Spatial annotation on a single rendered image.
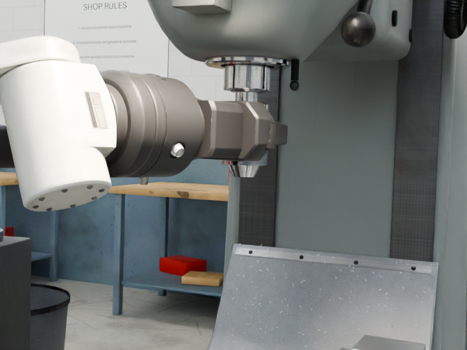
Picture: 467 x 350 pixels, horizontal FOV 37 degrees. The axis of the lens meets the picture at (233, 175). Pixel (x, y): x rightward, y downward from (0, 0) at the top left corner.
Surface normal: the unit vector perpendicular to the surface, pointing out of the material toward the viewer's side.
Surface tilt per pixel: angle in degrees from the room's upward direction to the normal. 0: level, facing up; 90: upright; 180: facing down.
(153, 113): 77
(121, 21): 90
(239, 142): 90
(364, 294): 63
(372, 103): 90
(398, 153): 90
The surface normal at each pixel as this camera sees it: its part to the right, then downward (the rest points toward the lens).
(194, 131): 0.75, 0.15
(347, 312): -0.32, -0.43
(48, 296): -0.48, -0.04
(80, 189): 0.28, 0.93
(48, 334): 0.87, 0.11
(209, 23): -0.37, 0.39
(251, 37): 0.05, 0.76
